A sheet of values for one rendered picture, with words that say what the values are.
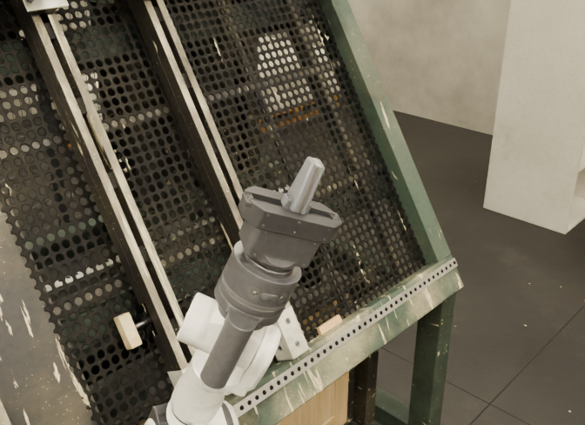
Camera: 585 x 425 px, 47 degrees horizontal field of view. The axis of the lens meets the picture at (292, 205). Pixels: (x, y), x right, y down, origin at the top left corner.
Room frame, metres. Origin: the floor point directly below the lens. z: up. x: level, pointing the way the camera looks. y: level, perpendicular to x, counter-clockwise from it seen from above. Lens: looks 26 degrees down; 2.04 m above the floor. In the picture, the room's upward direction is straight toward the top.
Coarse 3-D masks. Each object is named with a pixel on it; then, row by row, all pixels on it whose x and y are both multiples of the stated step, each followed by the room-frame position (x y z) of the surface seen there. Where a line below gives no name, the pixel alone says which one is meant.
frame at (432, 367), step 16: (448, 304) 1.94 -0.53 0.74; (432, 320) 1.93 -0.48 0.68; (448, 320) 1.95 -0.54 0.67; (416, 336) 1.97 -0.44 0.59; (432, 336) 1.92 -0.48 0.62; (448, 336) 1.96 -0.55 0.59; (416, 352) 1.96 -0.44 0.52; (432, 352) 1.92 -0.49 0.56; (448, 352) 1.97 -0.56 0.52; (352, 368) 1.96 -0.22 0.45; (368, 368) 1.93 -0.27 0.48; (416, 368) 1.96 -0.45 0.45; (432, 368) 1.92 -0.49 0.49; (352, 384) 1.96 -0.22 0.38; (368, 384) 1.93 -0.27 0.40; (416, 384) 1.95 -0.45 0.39; (432, 384) 1.91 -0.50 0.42; (352, 400) 1.96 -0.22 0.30; (368, 400) 1.94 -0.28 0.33; (384, 400) 2.10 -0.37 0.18; (416, 400) 1.95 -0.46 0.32; (432, 400) 1.91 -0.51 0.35; (352, 416) 1.97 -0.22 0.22; (368, 416) 1.94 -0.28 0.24; (384, 416) 2.04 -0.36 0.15; (400, 416) 2.01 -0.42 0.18; (416, 416) 1.95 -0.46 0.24; (432, 416) 1.92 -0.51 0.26
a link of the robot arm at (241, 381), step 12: (264, 336) 0.69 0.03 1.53; (276, 336) 0.69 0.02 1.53; (264, 348) 0.68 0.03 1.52; (276, 348) 0.68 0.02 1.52; (192, 360) 0.73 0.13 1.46; (204, 360) 0.74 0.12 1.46; (252, 360) 0.67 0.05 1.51; (264, 360) 0.67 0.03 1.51; (192, 372) 0.72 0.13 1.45; (240, 372) 0.71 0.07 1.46; (252, 372) 0.68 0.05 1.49; (264, 372) 0.68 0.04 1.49; (204, 384) 0.71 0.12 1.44; (228, 384) 0.70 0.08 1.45; (240, 384) 0.69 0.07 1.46; (252, 384) 0.69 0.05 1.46
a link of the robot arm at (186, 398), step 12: (180, 384) 0.76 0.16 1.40; (192, 384) 0.72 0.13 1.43; (180, 396) 0.75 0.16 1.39; (192, 396) 0.73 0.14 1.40; (204, 396) 0.72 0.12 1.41; (216, 396) 0.72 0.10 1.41; (156, 408) 0.77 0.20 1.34; (168, 408) 0.77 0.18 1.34; (180, 408) 0.75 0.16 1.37; (192, 408) 0.74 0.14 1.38; (204, 408) 0.73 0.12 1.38; (216, 408) 0.75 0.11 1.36; (156, 420) 0.76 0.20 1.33; (168, 420) 0.76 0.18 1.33; (180, 420) 0.75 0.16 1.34; (192, 420) 0.74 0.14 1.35; (204, 420) 0.75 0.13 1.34; (216, 420) 0.78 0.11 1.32
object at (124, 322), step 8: (128, 312) 1.30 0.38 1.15; (120, 320) 1.28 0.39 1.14; (128, 320) 1.29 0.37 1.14; (120, 328) 1.28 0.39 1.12; (128, 328) 1.27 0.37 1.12; (136, 328) 1.28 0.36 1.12; (128, 336) 1.26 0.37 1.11; (136, 336) 1.27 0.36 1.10; (128, 344) 1.26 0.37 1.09; (136, 344) 1.26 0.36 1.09
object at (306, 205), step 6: (318, 162) 0.70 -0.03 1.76; (318, 168) 0.69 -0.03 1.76; (324, 168) 0.70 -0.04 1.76; (318, 174) 0.69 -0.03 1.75; (318, 180) 0.69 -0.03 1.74; (312, 186) 0.69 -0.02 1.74; (312, 192) 0.69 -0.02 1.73; (306, 198) 0.69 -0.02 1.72; (312, 198) 0.69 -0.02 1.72; (306, 204) 0.69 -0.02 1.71; (300, 210) 0.69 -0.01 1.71; (306, 210) 0.69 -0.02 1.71
